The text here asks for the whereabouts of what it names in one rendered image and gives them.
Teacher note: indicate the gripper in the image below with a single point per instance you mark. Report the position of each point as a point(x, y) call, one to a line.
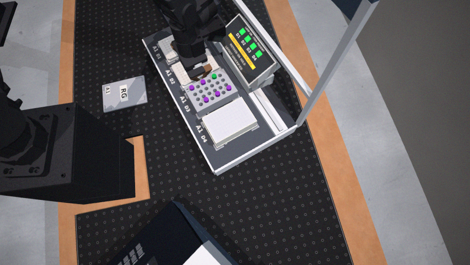
point(188, 61)

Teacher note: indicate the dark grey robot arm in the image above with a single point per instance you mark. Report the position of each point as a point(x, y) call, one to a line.
point(27, 140)

